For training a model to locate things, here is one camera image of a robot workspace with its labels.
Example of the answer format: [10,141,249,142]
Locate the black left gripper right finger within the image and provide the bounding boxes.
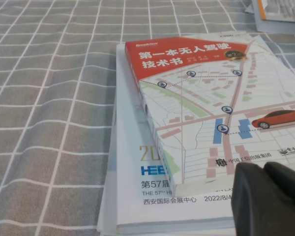
[262,162,295,221]

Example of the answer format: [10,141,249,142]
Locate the grey checked tablecloth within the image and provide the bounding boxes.
[0,0,295,236]

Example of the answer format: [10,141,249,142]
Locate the grey-edged book under ROS book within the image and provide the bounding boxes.
[250,0,295,34]

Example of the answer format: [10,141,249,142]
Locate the red and white map book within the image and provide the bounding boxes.
[125,31,295,197]

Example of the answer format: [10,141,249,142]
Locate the orange and white ROS book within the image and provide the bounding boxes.
[257,0,295,22]

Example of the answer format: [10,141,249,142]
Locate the white exhibition booklet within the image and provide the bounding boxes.
[116,44,235,236]

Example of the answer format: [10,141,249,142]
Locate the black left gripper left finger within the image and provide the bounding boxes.
[231,163,295,236]

